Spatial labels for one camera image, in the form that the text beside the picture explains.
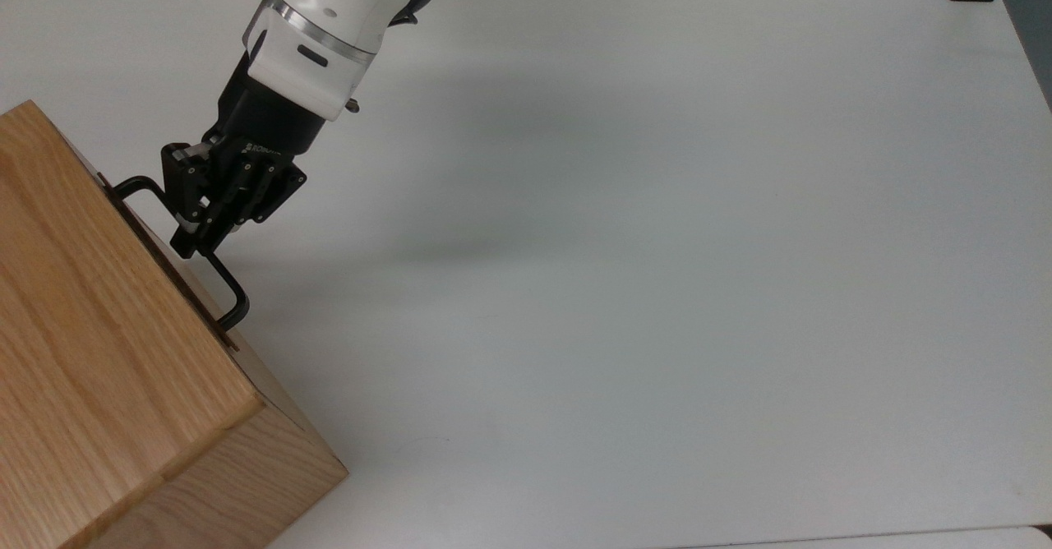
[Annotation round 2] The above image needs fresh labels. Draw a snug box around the wooden drawer with handle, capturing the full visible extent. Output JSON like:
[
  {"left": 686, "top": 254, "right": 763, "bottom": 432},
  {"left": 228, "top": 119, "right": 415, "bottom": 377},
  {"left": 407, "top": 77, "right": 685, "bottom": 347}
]
[{"left": 95, "top": 171, "right": 251, "bottom": 353}]

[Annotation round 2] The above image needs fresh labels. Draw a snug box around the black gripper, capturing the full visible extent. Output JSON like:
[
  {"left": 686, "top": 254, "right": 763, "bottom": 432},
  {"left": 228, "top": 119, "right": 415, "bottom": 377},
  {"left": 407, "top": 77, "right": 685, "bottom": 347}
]
[{"left": 161, "top": 56, "right": 339, "bottom": 259}]

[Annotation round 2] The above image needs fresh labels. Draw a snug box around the wooden drawer cabinet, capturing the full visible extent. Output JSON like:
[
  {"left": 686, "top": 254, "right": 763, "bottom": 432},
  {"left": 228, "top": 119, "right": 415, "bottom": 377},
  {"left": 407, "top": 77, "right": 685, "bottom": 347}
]
[{"left": 0, "top": 99, "right": 349, "bottom": 549}]

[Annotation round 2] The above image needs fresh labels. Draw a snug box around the black metal drawer handle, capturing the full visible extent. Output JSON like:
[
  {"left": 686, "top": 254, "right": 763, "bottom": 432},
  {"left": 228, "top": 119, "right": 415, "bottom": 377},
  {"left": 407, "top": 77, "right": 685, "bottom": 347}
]
[{"left": 111, "top": 175, "right": 251, "bottom": 330}]

